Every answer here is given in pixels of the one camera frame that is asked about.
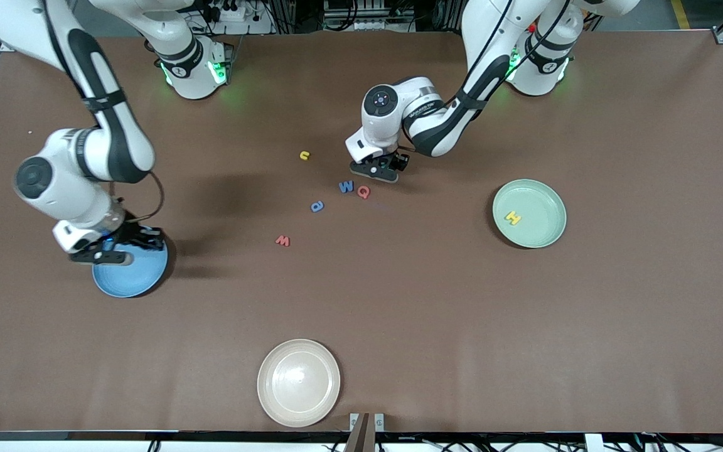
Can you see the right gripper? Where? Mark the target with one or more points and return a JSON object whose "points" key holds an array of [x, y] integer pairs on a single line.
{"points": [[136, 235]]}

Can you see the white power strip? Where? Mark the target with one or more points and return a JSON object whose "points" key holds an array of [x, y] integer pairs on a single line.
{"points": [[255, 25]]}

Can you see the pink foam letter Q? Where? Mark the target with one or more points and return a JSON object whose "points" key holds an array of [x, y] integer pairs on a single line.
{"points": [[367, 196]]}

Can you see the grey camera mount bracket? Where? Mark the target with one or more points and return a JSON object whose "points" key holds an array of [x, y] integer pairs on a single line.
{"points": [[361, 433]]}

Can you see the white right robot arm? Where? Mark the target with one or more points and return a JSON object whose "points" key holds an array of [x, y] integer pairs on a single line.
{"points": [[54, 188]]}

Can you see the grey equipment box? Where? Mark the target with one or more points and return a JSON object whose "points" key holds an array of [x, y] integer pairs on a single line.
{"points": [[368, 16]]}

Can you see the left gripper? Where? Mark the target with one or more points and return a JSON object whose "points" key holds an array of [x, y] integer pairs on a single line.
{"points": [[400, 161]]}

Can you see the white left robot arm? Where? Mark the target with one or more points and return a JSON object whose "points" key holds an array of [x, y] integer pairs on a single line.
{"points": [[481, 31]]}

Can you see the small blue letter a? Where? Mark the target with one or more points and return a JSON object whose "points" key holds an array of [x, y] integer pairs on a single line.
{"points": [[313, 208]]}

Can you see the beige round plate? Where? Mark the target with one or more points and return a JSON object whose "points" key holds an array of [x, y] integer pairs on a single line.
{"points": [[299, 383]]}

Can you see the green round plate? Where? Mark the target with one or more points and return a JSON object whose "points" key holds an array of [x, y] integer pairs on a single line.
{"points": [[540, 220]]}

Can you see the yellow foam letter H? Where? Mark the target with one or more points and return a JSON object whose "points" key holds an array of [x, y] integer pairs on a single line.
{"points": [[512, 218]]}

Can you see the large blue letter W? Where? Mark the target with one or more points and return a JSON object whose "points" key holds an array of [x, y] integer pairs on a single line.
{"points": [[343, 188]]}

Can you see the blue round plate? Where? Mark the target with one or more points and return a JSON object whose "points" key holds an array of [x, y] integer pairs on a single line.
{"points": [[129, 279]]}

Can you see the red foam letter w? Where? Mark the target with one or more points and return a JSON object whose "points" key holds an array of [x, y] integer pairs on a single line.
{"points": [[282, 242]]}

